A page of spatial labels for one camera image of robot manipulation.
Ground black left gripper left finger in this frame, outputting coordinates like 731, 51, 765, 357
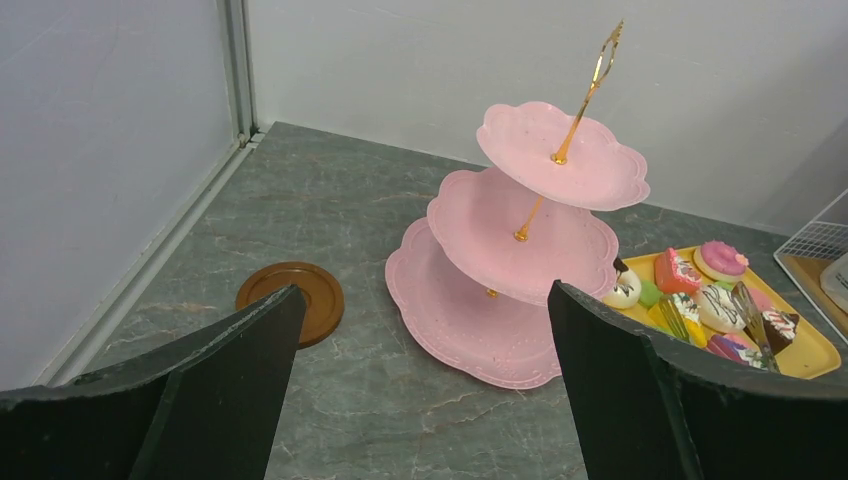
1, 285, 306, 479

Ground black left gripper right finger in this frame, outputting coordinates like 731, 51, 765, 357
548, 281, 847, 479

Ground purple cake slice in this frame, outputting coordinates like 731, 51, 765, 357
706, 334, 767, 370

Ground yellow cake slice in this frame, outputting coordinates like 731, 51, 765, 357
648, 293, 707, 348

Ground chocolate cake slice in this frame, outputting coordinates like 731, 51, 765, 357
759, 309, 800, 355

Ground metal serving tongs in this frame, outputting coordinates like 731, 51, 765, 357
701, 283, 780, 373

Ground yellow serving tray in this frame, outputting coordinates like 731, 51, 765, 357
617, 246, 841, 379

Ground green macaron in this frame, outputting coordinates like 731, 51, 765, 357
638, 279, 664, 309

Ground white chocolate-drizzle donut centre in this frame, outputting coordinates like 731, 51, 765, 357
694, 284, 746, 333

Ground white chocolate-drizzle donut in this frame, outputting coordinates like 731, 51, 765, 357
602, 258, 642, 310
694, 284, 746, 333

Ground white chocolate-drizzle donut left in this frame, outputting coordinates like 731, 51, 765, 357
602, 258, 642, 310

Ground red strawberry cake slice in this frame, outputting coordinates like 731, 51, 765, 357
654, 247, 702, 295

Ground brown saucer left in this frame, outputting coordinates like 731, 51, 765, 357
235, 261, 345, 349

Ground pink frosted donut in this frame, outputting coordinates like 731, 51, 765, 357
693, 240, 749, 283

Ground pink three-tier cake stand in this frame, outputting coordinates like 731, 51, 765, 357
384, 19, 652, 391

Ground white wire shelf rack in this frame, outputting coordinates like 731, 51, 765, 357
774, 192, 847, 342

